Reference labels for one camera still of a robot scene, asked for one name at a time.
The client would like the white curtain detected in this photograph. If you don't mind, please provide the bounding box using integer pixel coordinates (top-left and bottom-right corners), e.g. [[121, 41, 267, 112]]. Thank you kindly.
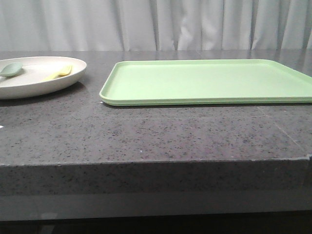
[[0, 0, 312, 51]]

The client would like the light green tray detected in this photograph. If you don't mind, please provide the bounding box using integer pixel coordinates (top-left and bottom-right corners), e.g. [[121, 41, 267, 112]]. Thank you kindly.
[[99, 59, 312, 106]]

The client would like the white round plate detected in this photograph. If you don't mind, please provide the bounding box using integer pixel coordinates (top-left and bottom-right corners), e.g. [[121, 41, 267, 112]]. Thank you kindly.
[[0, 56, 87, 99]]

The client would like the yellow plastic fork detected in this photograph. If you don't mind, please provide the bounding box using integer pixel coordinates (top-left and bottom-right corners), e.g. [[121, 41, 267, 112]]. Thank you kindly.
[[42, 65, 73, 81]]

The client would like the teal plastic spoon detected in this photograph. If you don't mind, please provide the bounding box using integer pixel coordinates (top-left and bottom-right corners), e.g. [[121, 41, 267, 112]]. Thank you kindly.
[[0, 62, 23, 78]]

